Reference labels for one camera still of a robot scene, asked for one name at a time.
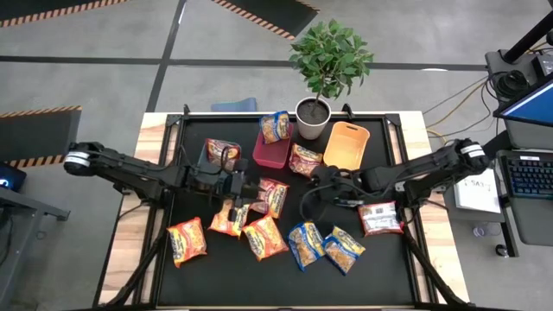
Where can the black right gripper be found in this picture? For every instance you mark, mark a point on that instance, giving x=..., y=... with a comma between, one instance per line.
x=350, y=183

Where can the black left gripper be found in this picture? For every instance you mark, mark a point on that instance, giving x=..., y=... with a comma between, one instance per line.
x=216, y=179

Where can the red Maruchan noodle pack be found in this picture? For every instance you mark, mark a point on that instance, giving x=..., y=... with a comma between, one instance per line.
x=216, y=149
x=304, y=160
x=380, y=219

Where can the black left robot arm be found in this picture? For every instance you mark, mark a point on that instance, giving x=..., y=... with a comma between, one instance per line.
x=129, y=170

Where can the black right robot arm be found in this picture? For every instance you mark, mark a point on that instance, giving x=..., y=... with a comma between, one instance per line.
x=423, y=166

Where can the orange plastic basket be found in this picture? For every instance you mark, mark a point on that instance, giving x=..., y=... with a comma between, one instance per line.
x=345, y=147

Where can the pink plastic basket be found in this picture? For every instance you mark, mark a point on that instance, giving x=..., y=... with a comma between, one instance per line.
x=272, y=155

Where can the green plant in white pot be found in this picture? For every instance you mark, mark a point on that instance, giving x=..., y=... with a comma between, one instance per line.
x=307, y=129

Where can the black table mat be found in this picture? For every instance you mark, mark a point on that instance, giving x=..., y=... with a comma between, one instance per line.
x=281, y=285

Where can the wooden table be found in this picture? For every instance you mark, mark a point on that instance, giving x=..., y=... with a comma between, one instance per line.
x=447, y=259

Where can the clear plastic bottle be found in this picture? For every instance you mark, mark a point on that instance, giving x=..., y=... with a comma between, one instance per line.
x=480, y=231

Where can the black hazard-striped floor mat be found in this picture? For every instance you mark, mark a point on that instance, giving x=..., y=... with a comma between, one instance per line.
x=26, y=8
x=34, y=136
x=268, y=10

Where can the black caster wheel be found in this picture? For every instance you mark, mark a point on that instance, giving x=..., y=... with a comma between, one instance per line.
x=501, y=250

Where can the black backlit keyboard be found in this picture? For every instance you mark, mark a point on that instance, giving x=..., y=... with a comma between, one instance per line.
x=529, y=177

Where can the grey equipment cart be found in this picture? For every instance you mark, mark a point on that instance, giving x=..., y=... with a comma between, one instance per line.
x=535, y=220

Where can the grey metal desk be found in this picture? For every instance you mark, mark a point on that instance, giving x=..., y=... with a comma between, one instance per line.
x=26, y=205

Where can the computer monitor blue screen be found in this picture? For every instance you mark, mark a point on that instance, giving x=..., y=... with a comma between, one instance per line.
x=531, y=105

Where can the black device with blue light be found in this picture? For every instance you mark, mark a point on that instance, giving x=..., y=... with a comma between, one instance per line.
x=13, y=173

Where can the black pole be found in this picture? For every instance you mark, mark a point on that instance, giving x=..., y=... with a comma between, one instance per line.
x=529, y=39

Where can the white metal bracket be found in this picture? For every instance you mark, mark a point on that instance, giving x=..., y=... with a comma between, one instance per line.
x=399, y=186

